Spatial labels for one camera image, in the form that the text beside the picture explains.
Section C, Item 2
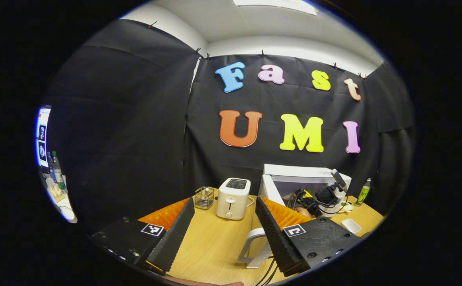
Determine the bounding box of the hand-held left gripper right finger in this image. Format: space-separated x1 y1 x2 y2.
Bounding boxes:
255 197 362 277

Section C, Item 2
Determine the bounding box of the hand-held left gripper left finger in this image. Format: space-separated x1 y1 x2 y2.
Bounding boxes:
90 197 195 274

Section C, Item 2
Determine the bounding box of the white microwave oven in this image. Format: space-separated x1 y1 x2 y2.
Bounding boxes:
238 164 352 269

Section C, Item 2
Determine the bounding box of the green label drink bottle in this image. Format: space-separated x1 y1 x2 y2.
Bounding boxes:
355 178 371 206

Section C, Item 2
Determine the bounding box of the white rectangular dish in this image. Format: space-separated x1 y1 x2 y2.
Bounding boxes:
341 218 361 234

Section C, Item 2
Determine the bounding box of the white toaster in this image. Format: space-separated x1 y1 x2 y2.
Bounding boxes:
216 178 251 220

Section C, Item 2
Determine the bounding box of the white side table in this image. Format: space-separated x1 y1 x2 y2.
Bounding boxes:
42 175 77 224

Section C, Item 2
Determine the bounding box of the black backdrop cloth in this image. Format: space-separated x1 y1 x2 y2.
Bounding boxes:
42 19 416 235

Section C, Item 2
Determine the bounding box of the clear plastic bottle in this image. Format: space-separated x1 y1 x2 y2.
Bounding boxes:
52 151 68 194

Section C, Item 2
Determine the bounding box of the large ceiling light panel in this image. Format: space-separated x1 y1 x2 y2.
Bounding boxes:
233 0 318 15

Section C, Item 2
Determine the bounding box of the black cable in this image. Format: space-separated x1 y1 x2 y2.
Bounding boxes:
255 257 279 286

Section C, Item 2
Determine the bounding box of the wire mesh basket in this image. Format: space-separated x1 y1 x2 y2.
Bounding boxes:
194 186 215 210

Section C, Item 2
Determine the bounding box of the wall poster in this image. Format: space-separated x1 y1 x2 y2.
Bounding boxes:
35 106 52 168

